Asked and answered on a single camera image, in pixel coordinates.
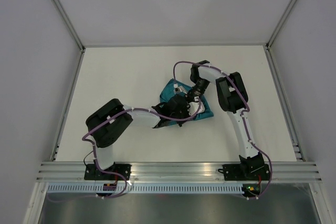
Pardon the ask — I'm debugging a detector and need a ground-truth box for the teal cloth napkin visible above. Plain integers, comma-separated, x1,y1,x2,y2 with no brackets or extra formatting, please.
152,79,214,129

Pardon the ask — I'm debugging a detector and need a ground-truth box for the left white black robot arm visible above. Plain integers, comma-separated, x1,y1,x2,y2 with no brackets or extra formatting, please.
83,95,193,180

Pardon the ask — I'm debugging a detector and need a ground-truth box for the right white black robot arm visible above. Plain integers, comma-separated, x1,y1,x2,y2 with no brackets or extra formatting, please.
189,60,272,182

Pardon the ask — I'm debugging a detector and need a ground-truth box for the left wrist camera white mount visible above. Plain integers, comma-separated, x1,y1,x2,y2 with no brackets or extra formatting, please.
188,101,205,116

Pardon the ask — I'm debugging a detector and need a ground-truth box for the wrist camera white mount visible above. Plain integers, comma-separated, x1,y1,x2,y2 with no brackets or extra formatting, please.
188,101,205,116
173,83,186,94

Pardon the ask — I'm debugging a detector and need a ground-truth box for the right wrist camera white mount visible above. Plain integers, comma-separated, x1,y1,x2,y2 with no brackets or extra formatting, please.
173,83,186,94

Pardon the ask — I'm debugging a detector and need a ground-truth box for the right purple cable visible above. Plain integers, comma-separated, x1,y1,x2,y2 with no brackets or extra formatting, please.
173,61,274,201

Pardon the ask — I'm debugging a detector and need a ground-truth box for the purple cable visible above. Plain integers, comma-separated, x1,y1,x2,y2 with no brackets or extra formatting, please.
47,97,203,204
173,61,274,201

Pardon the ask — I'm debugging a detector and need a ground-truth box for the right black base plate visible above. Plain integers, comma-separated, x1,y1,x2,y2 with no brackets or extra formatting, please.
217,164,271,182

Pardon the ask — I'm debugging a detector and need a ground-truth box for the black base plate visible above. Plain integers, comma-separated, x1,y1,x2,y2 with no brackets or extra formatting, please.
217,164,271,182
84,164,131,181

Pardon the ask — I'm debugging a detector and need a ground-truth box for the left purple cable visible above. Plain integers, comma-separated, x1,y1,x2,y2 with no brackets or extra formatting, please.
47,97,203,204

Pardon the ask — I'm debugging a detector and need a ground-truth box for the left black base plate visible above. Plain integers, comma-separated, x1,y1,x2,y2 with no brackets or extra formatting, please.
84,164,131,181

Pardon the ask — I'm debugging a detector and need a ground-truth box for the left table edge rail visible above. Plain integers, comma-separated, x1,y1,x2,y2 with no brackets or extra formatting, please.
49,48,86,162

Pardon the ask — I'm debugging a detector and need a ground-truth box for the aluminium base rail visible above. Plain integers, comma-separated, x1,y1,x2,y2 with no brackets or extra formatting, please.
36,162,322,183

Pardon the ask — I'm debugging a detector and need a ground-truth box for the white slotted cable duct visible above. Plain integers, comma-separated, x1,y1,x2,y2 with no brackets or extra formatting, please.
47,183,244,194

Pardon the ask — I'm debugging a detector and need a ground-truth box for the left aluminium frame post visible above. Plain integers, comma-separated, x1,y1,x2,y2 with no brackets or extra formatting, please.
51,0,85,52

